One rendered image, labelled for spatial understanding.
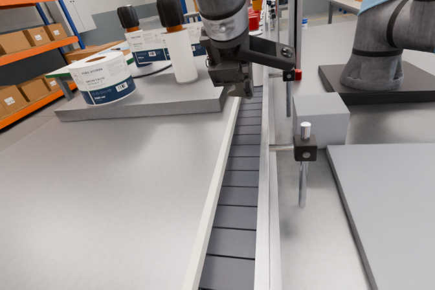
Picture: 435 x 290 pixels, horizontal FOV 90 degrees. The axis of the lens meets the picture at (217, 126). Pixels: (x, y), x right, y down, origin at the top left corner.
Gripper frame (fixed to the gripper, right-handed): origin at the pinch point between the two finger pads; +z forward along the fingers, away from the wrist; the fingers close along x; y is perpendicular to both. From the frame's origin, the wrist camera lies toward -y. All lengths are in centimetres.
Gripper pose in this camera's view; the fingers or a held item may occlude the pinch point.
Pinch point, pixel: (252, 94)
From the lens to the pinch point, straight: 55.3
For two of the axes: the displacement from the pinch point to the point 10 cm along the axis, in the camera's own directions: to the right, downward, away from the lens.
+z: 2.4, 4.5, 8.6
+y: -9.7, 0.4, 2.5
